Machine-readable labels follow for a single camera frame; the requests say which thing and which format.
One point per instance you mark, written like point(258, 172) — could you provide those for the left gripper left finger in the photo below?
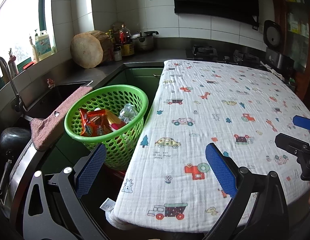
point(54, 207)

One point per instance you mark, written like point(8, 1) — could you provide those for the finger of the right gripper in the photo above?
point(301, 121)
point(290, 144)

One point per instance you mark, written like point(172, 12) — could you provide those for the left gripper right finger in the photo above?
point(257, 209)

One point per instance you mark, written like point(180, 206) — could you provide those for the orange Ovaltine snack packet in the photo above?
point(94, 123)

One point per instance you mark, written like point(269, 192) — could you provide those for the gold red tea bottle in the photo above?
point(113, 121)

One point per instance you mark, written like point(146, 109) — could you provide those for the silver white wrapper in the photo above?
point(128, 113)

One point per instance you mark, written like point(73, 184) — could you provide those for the black rice cooker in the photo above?
point(273, 39)

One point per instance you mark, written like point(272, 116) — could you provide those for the black pot lid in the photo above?
point(14, 139)

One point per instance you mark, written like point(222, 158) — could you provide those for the pink towel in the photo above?
point(44, 132)

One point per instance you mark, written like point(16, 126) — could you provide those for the patterned white tablecloth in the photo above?
point(169, 184)

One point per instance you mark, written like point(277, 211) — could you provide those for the steel faucet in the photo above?
point(19, 105)

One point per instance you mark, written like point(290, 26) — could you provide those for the black gas stove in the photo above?
point(237, 55)

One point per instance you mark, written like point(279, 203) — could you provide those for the wooden shelf cabinet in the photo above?
point(294, 18)

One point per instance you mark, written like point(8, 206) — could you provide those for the green plastic basket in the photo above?
point(119, 144)

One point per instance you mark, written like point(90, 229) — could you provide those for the green cabinet drawer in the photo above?
point(146, 79)

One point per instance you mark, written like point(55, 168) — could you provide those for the detergent bottle on windowsill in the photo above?
point(43, 47)

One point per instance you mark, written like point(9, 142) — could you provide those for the steel pressure cooker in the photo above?
point(144, 40)

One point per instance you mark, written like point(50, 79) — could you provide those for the round wooden chopping block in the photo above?
point(89, 49)

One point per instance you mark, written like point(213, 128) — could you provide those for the small white jar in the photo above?
point(117, 53)

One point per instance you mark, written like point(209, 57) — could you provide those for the oil bottle with yellow label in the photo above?
point(126, 42)

